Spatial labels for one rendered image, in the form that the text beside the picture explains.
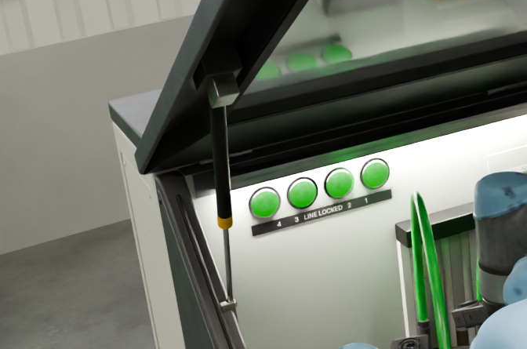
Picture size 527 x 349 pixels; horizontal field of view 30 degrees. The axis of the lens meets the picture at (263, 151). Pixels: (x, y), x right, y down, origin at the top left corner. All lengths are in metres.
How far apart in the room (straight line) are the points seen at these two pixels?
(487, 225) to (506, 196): 0.05
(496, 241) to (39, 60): 3.96
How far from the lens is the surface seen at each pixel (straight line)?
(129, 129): 1.52
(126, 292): 4.48
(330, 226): 1.50
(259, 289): 1.50
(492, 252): 1.22
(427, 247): 1.21
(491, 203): 1.19
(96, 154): 5.14
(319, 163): 1.43
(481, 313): 1.31
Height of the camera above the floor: 1.91
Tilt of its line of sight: 19 degrees down
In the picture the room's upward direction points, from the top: 8 degrees counter-clockwise
